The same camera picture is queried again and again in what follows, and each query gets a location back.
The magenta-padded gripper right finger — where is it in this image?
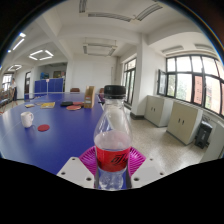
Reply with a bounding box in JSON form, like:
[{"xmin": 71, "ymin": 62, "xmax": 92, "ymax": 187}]
[{"xmin": 126, "ymin": 146, "xmax": 167, "ymax": 190}]

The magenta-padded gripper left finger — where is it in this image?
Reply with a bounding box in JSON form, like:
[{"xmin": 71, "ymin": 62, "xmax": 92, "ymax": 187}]
[{"xmin": 56, "ymin": 145, "xmax": 100, "ymax": 190}]

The clear red-label drink bottle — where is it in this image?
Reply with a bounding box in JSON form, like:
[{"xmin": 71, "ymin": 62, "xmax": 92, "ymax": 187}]
[{"xmin": 93, "ymin": 84, "xmax": 134, "ymax": 192}]

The flat round red coaster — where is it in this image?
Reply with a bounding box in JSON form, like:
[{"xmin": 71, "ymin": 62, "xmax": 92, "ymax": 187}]
[{"xmin": 37, "ymin": 124, "xmax": 51, "ymax": 133}]

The large white two-door cabinet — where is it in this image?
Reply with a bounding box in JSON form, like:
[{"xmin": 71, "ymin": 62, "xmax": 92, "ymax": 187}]
[{"xmin": 166, "ymin": 101, "xmax": 204, "ymax": 146}]

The small white two-door cabinet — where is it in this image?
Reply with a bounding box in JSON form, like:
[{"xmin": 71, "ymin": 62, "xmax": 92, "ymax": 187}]
[{"xmin": 144, "ymin": 95, "xmax": 169, "ymax": 128}]

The black waste bin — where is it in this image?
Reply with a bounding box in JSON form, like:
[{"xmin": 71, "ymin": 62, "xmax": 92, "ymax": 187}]
[{"xmin": 194, "ymin": 120, "xmax": 213, "ymax": 150}]

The white mug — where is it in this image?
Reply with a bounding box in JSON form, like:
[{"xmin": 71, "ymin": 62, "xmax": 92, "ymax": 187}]
[{"xmin": 20, "ymin": 111, "xmax": 35, "ymax": 129}]

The yellow book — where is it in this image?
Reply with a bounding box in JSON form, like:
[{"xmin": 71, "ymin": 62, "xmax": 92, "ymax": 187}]
[{"xmin": 40, "ymin": 101, "xmax": 56, "ymax": 110}]

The brown cardboard box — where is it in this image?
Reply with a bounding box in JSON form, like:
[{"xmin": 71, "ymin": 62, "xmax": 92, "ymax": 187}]
[{"xmin": 83, "ymin": 85, "xmax": 96, "ymax": 109}]

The folded blue table tennis table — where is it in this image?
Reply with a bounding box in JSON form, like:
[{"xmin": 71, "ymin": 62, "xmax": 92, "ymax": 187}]
[{"xmin": 34, "ymin": 78, "xmax": 65, "ymax": 94}]

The tall black-framed window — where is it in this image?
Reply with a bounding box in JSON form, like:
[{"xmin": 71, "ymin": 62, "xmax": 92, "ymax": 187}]
[{"xmin": 122, "ymin": 58, "xmax": 138, "ymax": 107}]

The large black-framed window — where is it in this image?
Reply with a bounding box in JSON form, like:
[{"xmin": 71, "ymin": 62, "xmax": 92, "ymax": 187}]
[{"xmin": 157, "ymin": 54, "xmax": 224, "ymax": 118}]

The person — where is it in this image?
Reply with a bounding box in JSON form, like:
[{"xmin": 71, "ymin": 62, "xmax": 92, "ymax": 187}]
[{"xmin": 9, "ymin": 77, "xmax": 18, "ymax": 102}]

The ceiling light group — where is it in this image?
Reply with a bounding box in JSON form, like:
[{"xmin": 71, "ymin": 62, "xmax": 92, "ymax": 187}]
[{"xmin": 6, "ymin": 32, "xmax": 55, "ymax": 72}]

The ceiling air conditioner unit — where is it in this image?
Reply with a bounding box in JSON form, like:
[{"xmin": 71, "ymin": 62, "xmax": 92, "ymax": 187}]
[{"xmin": 82, "ymin": 38, "xmax": 118, "ymax": 58}]

